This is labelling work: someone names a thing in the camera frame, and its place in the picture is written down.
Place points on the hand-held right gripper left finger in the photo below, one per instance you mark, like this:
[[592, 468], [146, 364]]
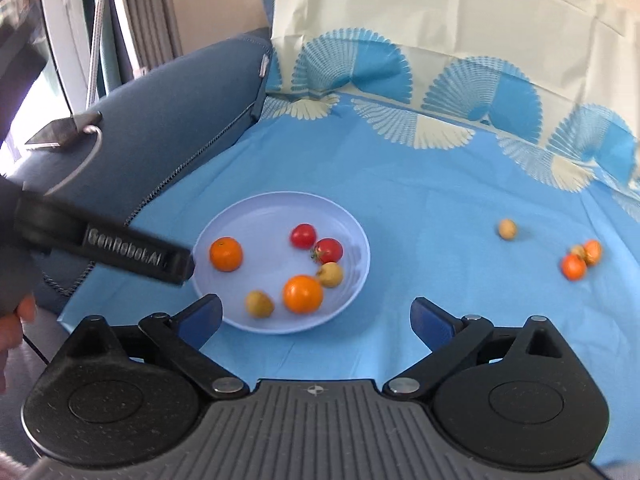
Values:
[[200, 322]]

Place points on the grey curtain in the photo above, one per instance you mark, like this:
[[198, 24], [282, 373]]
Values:
[[150, 10]]

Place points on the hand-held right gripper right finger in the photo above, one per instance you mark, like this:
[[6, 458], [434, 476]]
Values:
[[432, 322]]

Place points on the white window frame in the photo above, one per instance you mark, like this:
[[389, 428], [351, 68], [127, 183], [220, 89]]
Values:
[[65, 25]]

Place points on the person's left hand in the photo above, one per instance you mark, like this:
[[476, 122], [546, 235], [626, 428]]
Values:
[[10, 330]]

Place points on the small yellow-green fruit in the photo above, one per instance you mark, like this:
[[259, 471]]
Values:
[[331, 274], [259, 304], [578, 251], [507, 229]]

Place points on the black smartphone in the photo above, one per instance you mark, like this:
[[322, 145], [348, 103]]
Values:
[[50, 132]]

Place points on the blue fan-print bed sheet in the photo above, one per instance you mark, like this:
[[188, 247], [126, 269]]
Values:
[[425, 185]]

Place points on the black angular object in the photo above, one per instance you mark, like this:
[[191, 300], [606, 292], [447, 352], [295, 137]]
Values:
[[20, 60]]

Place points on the blue fabric sofa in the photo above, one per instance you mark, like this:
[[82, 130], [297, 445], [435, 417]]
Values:
[[175, 100]]

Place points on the small red fruit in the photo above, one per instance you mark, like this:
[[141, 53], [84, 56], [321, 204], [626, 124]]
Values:
[[303, 236], [327, 250]]

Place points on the lavender plastic plate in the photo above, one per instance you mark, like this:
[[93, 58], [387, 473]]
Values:
[[270, 220]]

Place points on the orange tangerine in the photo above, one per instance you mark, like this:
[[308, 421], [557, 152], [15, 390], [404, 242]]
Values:
[[573, 266], [303, 294], [593, 251], [226, 254]]

